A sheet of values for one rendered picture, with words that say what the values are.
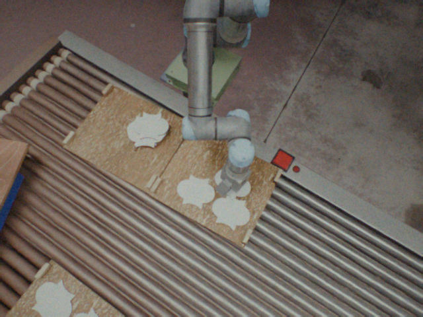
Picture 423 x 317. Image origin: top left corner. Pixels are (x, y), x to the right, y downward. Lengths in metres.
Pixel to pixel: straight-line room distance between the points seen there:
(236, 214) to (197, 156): 0.28
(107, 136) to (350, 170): 1.75
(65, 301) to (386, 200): 2.08
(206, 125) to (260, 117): 1.52
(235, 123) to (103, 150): 0.59
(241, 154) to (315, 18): 2.46
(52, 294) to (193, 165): 0.67
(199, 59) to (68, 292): 0.88
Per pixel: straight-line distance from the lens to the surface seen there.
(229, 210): 1.22
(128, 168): 1.31
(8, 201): 1.41
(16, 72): 1.70
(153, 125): 1.32
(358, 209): 1.39
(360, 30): 3.34
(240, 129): 1.01
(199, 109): 1.00
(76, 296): 1.26
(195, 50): 0.98
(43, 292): 1.29
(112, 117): 1.43
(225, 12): 0.98
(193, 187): 1.24
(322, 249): 1.30
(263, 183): 1.28
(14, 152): 1.37
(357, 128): 2.71
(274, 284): 1.24
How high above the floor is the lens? 2.12
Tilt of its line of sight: 67 degrees down
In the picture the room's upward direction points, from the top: 3 degrees clockwise
